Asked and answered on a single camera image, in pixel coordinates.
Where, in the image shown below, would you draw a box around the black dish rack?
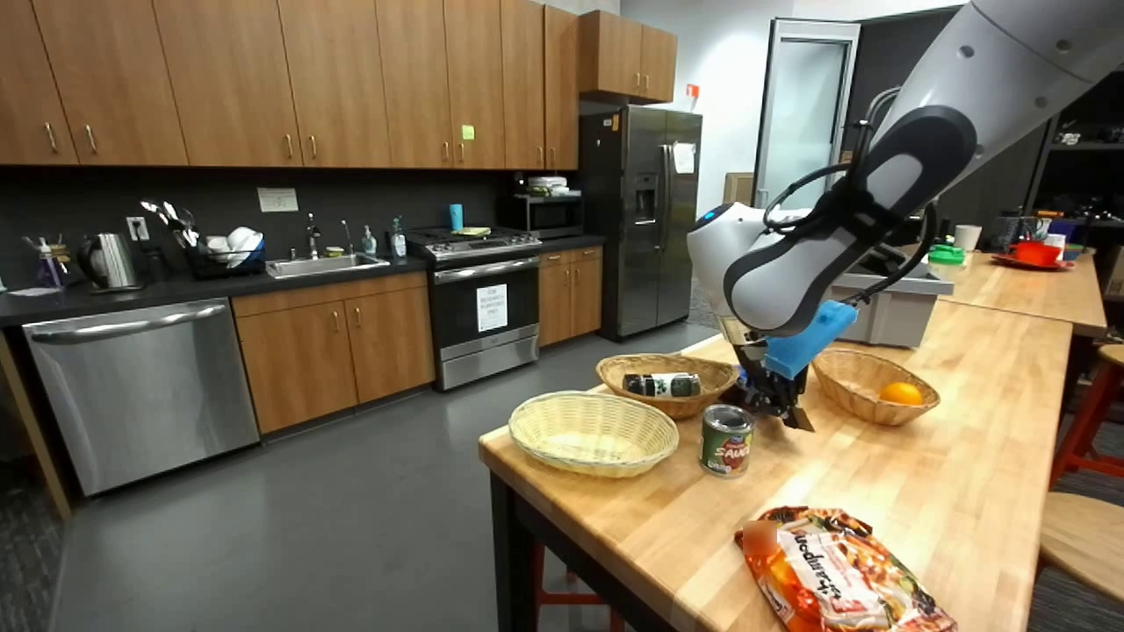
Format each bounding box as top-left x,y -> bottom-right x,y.
187,221 -> 271,282

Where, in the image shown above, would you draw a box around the narrow brown base cabinet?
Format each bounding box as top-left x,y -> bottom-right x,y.
538,242 -> 609,352

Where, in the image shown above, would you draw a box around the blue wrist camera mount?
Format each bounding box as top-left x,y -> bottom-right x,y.
767,300 -> 860,382

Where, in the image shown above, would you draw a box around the pale woven basket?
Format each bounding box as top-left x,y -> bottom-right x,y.
505,386 -> 685,482

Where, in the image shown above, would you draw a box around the black and white packet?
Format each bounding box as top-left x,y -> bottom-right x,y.
622,368 -> 703,400

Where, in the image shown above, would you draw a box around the silver kettle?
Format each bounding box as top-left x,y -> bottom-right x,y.
89,229 -> 140,291

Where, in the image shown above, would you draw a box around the red bowl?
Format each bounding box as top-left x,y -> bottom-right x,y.
1009,234 -> 1069,275

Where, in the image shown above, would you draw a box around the brown wooden wall cabinets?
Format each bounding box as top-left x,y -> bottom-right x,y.
0,0 -> 585,171

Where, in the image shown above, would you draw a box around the cardboard box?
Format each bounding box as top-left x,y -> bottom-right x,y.
722,167 -> 759,211

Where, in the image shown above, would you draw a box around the grey plastic bin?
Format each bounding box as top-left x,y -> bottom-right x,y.
685,199 -> 959,352

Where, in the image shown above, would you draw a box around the white wall plate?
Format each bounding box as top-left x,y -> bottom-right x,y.
256,181 -> 303,213

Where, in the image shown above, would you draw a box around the wide brown base cabinet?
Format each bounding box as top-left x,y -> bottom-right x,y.
233,272 -> 441,437

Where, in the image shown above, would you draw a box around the brown cabinet over refrigerator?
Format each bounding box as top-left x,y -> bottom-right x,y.
578,7 -> 682,107

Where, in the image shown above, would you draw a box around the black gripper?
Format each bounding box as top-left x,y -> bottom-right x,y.
730,331 -> 819,437

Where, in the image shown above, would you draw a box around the orange noodle packet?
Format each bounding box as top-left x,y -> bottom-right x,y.
733,503 -> 959,632

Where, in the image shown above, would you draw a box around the black microwave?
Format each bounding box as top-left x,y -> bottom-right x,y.
502,191 -> 591,238

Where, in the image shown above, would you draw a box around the round wooden stool seat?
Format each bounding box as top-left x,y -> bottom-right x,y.
1038,488 -> 1124,607

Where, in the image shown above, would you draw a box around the tin can with label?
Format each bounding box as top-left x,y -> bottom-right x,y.
699,400 -> 759,479

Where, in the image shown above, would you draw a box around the small orange fruit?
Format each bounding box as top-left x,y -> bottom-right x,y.
879,379 -> 931,412

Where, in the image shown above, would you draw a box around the frosted glass door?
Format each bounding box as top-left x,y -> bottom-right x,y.
750,15 -> 866,221

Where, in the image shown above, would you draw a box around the stainless steel refrigerator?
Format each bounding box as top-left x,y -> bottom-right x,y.
580,101 -> 706,345

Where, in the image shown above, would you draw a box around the stainless steel dishwasher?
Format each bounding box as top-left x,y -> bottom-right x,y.
23,291 -> 265,500

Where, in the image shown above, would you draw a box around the stainless steel oven range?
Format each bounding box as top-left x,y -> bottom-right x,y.
418,229 -> 550,392

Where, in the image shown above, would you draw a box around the red stool under table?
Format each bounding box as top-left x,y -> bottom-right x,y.
530,545 -> 629,632

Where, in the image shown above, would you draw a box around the steel kitchen sink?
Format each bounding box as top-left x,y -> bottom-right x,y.
265,253 -> 395,282

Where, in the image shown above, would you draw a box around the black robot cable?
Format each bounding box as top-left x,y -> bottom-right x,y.
759,84 -> 941,300

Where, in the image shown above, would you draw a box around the utensil holder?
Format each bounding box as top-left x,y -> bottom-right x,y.
30,233 -> 78,291

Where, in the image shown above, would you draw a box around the red metal stool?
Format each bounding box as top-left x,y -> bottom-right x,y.
1050,341 -> 1124,486

